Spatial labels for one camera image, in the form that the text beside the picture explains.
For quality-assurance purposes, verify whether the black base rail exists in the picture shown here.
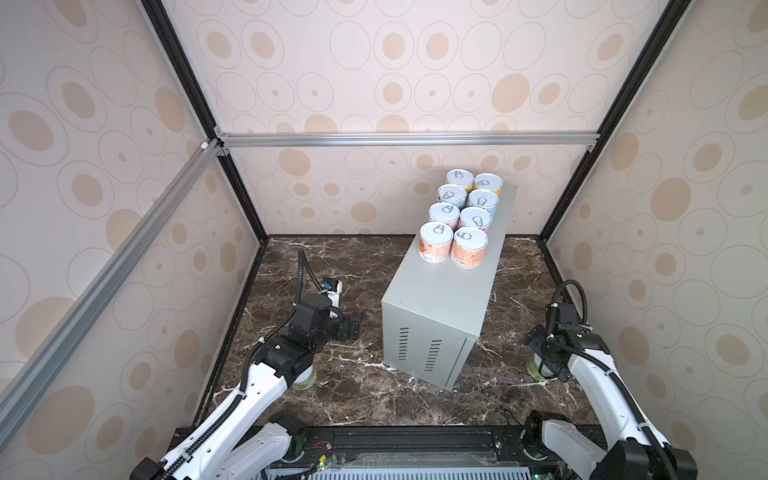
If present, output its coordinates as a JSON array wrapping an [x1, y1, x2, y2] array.
[[157, 423, 613, 480]]

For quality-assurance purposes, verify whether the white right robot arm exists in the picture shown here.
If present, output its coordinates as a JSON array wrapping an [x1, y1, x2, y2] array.
[[520, 325, 699, 479]]

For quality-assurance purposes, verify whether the black corner frame post right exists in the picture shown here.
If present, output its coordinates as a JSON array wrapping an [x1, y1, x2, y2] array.
[[539, 0, 692, 244]]

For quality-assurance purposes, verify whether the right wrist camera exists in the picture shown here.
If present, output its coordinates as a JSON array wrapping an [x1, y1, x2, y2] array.
[[545, 302, 585, 337]]

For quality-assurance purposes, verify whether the black corner frame post left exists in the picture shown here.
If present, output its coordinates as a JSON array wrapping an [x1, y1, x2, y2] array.
[[140, 0, 269, 244]]

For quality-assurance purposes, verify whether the grey metal cabinet box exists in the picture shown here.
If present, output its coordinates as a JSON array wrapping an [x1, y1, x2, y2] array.
[[381, 185, 517, 390]]

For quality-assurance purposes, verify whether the yellow orange label can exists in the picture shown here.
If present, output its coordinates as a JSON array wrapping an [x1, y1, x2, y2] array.
[[474, 173, 504, 196]]

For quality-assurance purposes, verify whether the silver aluminium crossbar back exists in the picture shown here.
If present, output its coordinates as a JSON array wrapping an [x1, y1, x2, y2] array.
[[221, 131, 600, 148]]

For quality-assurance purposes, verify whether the silver aluminium rail left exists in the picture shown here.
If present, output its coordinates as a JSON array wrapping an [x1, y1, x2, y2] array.
[[1, 138, 223, 448]]

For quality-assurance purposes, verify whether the pink flower label can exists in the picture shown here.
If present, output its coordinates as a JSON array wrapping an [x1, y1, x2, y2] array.
[[459, 206, 493, 233]]

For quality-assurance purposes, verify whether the green label can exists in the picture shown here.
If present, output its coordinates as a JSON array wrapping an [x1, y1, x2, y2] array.
[[292, 366, 317, 391], [526, 354, 545, 382]]

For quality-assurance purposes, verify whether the brown label can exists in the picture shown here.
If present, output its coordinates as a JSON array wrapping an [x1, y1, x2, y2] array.
[[418, 222, 454, 264]]

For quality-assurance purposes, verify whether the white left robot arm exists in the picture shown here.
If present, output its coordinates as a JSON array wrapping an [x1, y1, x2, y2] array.
[[130, 293, 364, 479]]

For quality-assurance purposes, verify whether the teal label can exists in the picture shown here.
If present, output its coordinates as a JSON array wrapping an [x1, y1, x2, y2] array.
[[466, 189, 500, 216]]

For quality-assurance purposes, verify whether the black corner frame post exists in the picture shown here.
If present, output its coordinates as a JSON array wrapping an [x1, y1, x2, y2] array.
[[140, 0, 269, 244], [539, 0, 692, 244]]

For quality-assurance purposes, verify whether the light blue label can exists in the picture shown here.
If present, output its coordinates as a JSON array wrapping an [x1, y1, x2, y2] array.
[[437, 184, 468, 209]]

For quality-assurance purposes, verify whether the orange fruit label can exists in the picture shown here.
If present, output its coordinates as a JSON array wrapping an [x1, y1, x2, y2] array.
[[450, 227, 488, 269]]

